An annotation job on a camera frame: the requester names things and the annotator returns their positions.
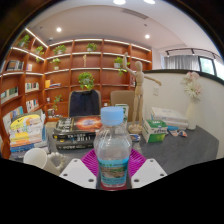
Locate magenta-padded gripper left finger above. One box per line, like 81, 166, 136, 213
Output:
59, 148, 101, 190

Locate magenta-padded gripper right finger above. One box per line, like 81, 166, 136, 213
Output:
128, 148, 168, 190

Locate clear blue-capped water bottle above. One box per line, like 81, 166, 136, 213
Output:
93, 106, 133, 191

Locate green white tissue box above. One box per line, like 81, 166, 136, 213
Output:
142, 119, 169, 144

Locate cream ceramic mug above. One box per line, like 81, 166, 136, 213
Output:
23, 147, 67, 177

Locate dark book stack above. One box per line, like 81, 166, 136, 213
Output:
52, 114, 103, 151

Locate white flat box stack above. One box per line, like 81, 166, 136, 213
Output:
150, 106, 189, 130

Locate small green white carton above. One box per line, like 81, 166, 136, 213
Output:
114, 103, 130, 124

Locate colourful book stack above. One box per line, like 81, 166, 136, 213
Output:
8, 111, 48, 154

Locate dark office chair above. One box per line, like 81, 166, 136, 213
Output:
68, 89, 103, 118

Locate white vase with flowers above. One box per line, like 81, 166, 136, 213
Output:
180, 70, 203, 131

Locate white desk partition panel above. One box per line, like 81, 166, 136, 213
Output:
142, 69, 224, 159

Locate wooden artist mannequin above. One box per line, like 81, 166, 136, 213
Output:
122, 51, 163, 135

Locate wooden bookshelf unit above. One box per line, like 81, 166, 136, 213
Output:
0, 28, 154, 158

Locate grey window curtain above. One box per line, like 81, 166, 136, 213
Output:
163, 54, 201, 72

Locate ceiling lights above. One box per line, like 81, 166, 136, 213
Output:
55, 0, 156, 39

